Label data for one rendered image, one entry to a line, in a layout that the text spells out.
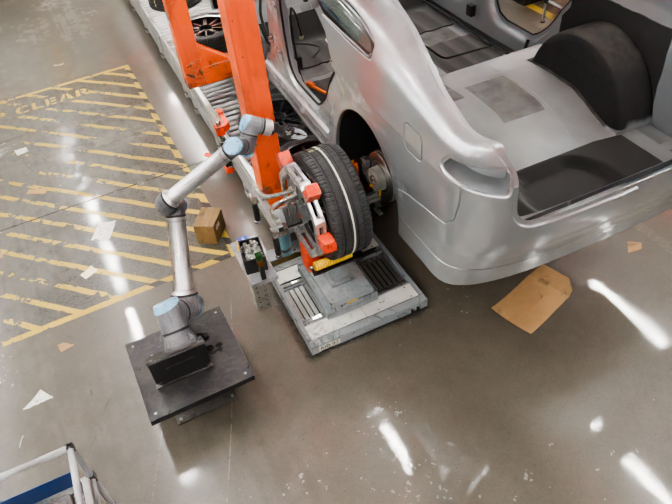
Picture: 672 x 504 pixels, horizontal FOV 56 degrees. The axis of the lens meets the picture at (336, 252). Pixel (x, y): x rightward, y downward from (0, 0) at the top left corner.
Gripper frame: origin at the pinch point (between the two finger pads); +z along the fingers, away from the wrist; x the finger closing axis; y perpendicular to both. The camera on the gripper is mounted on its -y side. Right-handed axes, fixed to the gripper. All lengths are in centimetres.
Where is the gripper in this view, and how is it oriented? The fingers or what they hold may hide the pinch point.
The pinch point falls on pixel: (304, 135)
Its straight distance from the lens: 361.3
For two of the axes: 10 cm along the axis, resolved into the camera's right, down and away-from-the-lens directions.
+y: 3.6, 2.4, -9.0
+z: 9.1, 1.3, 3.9
